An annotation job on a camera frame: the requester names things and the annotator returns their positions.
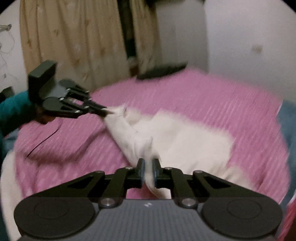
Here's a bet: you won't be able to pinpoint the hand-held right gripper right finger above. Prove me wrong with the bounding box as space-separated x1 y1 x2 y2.
152 158 267 208

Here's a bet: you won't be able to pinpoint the cream garment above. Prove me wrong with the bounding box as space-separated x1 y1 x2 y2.
103 104 255 200

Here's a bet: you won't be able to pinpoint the white wardrobe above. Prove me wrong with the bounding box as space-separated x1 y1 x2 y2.
157 0 210 71

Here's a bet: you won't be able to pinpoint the narrow beige floral curtain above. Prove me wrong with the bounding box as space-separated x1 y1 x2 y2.
131 0 163 73

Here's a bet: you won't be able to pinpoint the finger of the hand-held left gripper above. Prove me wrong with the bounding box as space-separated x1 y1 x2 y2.
66 85 109 110
60 97 114 117

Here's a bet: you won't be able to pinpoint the pink polka dot quilt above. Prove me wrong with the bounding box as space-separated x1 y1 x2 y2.
9 70 292 209

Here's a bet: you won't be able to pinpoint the black cable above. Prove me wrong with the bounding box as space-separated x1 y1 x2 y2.
26 124 59 159

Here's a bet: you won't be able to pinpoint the blue blanket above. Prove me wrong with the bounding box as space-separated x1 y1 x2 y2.
276 101 296 167

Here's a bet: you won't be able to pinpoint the wall wires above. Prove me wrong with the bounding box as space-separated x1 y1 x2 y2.
0 23 15 78

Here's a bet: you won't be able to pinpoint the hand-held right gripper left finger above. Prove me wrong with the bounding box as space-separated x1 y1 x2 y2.
30 158 146 208

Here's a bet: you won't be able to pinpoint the person's left forearm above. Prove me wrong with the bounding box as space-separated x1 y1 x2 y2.
0 91 36 142

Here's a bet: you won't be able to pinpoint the white cloth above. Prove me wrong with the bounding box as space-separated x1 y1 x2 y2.
0 151 25 234

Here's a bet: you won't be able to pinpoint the wide beige floral curtain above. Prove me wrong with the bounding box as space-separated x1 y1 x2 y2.
19 0 130 92

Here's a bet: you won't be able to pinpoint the dark green garment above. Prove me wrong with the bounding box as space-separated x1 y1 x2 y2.
136 63 188 80

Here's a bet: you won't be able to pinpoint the person's left hand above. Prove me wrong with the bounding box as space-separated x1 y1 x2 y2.
34 108 56 125

